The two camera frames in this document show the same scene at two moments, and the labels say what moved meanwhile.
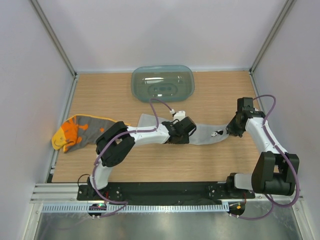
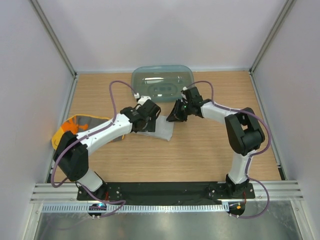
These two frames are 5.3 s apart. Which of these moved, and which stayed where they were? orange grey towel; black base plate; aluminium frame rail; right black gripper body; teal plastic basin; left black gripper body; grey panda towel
Moved: left black gripper body; right black gripper body; grey panda towel
Stayed: black base plate; aluminium frame rail; teal plastic basin; orange grey towel
